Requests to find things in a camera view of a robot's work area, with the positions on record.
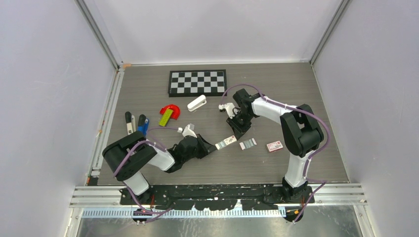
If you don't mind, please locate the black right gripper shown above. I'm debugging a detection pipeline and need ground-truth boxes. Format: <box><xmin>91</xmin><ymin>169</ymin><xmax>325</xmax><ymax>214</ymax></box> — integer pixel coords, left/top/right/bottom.
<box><xmin>226</xmin><ymin>111</ymin><xmax>253</xmax><ymax>140</ymax></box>

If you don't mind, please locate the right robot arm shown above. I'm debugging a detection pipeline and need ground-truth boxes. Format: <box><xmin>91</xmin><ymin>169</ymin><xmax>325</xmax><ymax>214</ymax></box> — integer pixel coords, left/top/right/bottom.
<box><xmin>218</xmin><ymin>89</ymin><xmax>325</xmax><ymax>203</ymax></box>

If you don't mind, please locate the blue stapler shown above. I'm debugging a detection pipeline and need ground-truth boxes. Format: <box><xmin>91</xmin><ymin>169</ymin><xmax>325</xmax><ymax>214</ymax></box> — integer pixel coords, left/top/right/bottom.
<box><xmin>137</xmin><ymin>114</ymin><xmax>149</xmax><ymax>136</ymax></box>

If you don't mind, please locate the black and white stapler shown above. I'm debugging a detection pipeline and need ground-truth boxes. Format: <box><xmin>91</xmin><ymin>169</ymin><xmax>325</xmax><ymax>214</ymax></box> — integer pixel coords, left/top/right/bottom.
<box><xmin>125</xmin><ymin>111</ymin><xmax>136</xmax><ymax>135</ymax></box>

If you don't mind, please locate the red white staple box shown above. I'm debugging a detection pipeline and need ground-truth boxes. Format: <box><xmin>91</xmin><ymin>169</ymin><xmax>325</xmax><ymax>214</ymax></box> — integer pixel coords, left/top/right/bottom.
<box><xmin>266</xmin><ymin>141</ymin><xmax>284</xmax><ymax>153</ymax></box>

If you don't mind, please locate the red arch toy block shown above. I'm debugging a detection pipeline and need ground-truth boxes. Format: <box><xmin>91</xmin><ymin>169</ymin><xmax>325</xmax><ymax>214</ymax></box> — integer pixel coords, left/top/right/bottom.
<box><xmin>160</xmin><ymin>104</ymin><xmax>181</xmax><ymax>120</ymax></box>

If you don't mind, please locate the green lego brick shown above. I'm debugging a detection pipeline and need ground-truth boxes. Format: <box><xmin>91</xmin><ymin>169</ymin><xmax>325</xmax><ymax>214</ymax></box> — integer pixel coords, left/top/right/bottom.
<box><xmin>159</xmin><ymin>109</ymin><xmax>173</xmax><ymax>127</ymax></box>

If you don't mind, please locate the checkerboard calibration board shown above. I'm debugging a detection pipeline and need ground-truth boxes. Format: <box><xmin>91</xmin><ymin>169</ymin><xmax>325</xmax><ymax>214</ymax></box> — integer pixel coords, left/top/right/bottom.
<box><xmin>168</xmin><ymin>69</ymin><xmax>227</xmax><ymax>97</ymax></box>

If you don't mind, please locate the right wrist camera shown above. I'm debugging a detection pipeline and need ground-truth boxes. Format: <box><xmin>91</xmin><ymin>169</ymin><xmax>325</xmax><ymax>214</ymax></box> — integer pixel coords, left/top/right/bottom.
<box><xmin>218</xmin><ymin>103</ymin><xmax>236</xmax><ymax>119</ymax></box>

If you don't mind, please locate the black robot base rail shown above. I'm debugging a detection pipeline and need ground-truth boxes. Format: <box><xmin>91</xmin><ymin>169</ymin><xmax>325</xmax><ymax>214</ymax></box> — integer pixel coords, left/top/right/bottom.
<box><xmin>137</xmin><ymin>184</ymin><xmax>314</xmax><ymax>211</ymax></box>

